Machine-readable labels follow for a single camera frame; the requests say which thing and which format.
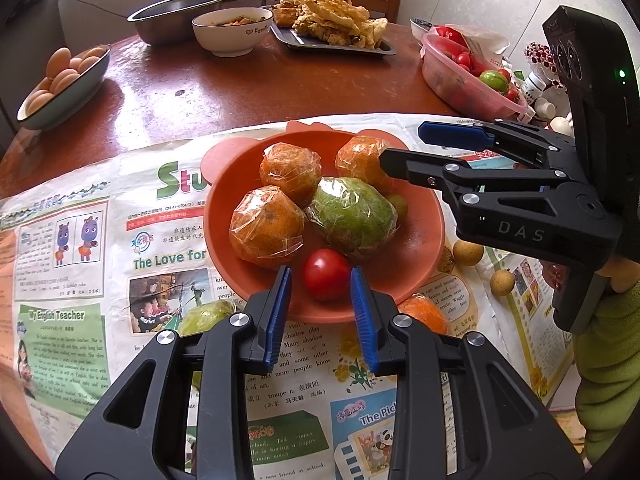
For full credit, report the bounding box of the small brown longan fruit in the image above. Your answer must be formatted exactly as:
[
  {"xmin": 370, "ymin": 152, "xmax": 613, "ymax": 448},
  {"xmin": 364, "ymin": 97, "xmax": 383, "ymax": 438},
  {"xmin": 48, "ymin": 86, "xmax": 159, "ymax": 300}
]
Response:
[
  {"xmin": 489, "ymin": 269, "xmax": 515, "ymax": 297},
  {"xmin": 385, "ymin": 194, "xmax": 408, "ymax": 222},
  {"xmin": 452, "ymin": 240, "xmax": 485, "ymax": 268}
]

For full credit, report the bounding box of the white ceramic bowl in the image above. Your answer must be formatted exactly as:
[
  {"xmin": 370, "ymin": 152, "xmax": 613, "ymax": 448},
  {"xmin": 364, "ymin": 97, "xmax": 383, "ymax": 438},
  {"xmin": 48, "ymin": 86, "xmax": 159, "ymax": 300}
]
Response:
[{"xmin": 192, "ymin": 8, "xmax": 273, "ymax": 58}]

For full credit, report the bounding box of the pink basin with tomatoes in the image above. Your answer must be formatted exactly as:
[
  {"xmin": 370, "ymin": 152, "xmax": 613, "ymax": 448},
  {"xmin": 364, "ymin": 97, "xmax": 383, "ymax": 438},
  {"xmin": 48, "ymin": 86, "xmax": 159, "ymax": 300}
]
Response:
[{"xmin": 421, "ymin": 34, "xmax": 533, "ymax": 122}]

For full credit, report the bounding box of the red cherry tomato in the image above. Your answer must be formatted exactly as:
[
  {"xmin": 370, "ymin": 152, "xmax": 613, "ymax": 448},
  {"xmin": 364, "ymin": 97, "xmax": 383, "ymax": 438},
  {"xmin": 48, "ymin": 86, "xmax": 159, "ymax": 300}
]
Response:
[{"xmin": 302, "ymin": 248, "xmax": 352, "ymax": 302}]

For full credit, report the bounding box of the bowl of eggs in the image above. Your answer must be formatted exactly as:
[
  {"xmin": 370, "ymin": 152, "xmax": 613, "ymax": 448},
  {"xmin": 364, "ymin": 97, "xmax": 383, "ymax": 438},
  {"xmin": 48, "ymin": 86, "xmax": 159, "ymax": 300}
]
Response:
[{"xmin": 16, "ymin": 44, "xmax": 111, "ymax": 130}]

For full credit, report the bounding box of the tray of fried food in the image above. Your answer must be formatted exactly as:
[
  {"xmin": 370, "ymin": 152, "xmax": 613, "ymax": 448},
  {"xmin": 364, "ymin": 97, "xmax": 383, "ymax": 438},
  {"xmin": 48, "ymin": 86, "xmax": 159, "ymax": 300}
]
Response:
[{"xmin": 270, "ymin": 0, "xmax": 396, "ymax": 55}]

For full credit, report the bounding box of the white medicine bottle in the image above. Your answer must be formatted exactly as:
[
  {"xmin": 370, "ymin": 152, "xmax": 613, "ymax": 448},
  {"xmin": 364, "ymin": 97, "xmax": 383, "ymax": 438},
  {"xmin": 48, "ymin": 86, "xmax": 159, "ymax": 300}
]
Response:
[{"xmin": 521, "ymin": 72, "xmax": 547, "ymax": 105}]

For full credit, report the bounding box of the green sleeve forearm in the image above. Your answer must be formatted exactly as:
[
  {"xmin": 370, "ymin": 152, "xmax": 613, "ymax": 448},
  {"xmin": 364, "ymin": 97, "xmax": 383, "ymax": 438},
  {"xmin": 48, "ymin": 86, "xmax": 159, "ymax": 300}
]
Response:
[{"xmin": 574, "ymin": 287, "xmax": 640, "ymax": 464}]

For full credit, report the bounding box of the right hand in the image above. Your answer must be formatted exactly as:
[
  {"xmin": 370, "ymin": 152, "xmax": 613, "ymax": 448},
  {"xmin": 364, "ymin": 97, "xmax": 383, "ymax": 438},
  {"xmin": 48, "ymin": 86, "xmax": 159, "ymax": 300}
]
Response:
[{"xmin": 541, "ymin": 255, "xmax": 640, "ymax": 294}]

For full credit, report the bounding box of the small green citrus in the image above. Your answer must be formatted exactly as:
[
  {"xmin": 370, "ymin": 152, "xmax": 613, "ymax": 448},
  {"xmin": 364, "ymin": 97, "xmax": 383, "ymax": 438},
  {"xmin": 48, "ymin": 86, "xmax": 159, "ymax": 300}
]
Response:
[{"xmin": 177, "ymin": 300, "xmax": 236, "ymax": 337}]

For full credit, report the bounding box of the Student English newspaper sheet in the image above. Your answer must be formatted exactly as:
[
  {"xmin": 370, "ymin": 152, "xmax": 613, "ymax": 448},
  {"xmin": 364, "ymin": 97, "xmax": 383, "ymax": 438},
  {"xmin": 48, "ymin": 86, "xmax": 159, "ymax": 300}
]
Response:
[{"xmin": 449, "ymin": 148, "xmax": 576, "ymax": 406}]

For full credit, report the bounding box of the peeled orange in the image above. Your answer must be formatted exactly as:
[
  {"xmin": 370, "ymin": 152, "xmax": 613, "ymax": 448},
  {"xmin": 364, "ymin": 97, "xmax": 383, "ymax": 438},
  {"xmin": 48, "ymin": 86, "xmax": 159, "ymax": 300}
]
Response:
[
  {"xmin": 398, "ymin": 294, "xmax": 448, "ymax": 335},
  {"xmin": 335, "ymin": 136, "xmax": 392, "ymax": 190},
  {"xmin": 259, "ymin": 142, "xmax": 322, "ymax": 208},
  {"xmin": 229, "ymin": 185, "xmax": 306, "ymax": 269}
]

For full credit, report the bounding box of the large green citrus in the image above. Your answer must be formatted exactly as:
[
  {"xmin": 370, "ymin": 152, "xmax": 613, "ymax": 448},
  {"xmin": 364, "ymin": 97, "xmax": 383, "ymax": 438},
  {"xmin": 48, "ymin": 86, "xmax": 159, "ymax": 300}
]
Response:
[{"xmin": 306, "ymin": 177, "xmax": 398, "ymax": 261}]

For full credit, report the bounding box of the orange plastic plate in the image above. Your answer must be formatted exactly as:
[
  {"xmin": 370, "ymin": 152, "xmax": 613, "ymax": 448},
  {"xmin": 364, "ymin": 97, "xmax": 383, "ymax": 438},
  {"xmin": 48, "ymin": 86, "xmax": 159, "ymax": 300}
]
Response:
[{"xmin": 201, "ymin": 122, "xmax": 446, "ymax": 324}]

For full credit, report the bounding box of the stainless steel bowl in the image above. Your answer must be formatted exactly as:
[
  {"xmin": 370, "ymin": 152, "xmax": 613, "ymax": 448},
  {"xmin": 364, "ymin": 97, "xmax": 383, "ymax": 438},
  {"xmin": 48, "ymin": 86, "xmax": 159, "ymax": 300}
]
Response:
[{"xmin": 127, "ymin": 0, "xmax": 224, "ymax": 47}]

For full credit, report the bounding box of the white plastic bag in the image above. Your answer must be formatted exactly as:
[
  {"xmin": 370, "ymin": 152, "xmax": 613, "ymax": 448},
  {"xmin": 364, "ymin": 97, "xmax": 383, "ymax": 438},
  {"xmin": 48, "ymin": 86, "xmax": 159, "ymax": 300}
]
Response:
[{"xmin": 435, "ymin": 24, "xmax": 510, "ymax": 68}]

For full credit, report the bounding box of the left newspaper sheet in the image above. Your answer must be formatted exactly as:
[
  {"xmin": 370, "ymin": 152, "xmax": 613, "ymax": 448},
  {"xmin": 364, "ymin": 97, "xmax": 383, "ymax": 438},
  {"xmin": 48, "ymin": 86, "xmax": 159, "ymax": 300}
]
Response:
[{"xmin": 1, "ymin": 120, "xmax": 454, "ymax": 479}]

